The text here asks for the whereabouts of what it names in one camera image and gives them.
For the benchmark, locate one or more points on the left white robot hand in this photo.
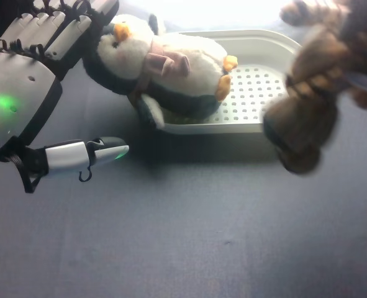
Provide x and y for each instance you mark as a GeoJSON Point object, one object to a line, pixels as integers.
{"type": "Point", "coordinates": [15, 93]}

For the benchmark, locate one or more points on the grey and white penguin toy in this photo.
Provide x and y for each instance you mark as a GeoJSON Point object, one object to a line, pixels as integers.
{"type": "Point", "coordinates": [177, 68]}

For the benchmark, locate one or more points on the orange striped tiger toy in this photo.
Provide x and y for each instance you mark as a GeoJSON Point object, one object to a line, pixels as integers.
{"type": "Point", "coordinates": [307, 124]}

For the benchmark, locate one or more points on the white perforated plastic tray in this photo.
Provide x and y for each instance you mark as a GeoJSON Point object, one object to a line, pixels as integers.
{"type": "Point", "coordinates": [251, 93]}

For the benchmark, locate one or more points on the grey table cloth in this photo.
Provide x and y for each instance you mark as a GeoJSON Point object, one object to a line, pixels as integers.
{"type": "Point", "coordinates": [183, 232]}

